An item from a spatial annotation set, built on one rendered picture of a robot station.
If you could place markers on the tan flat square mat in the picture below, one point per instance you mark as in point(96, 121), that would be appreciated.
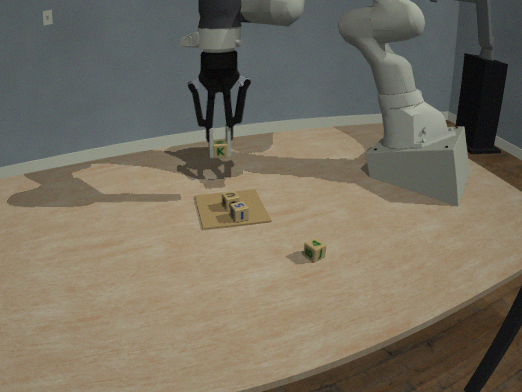
point(213, 215)

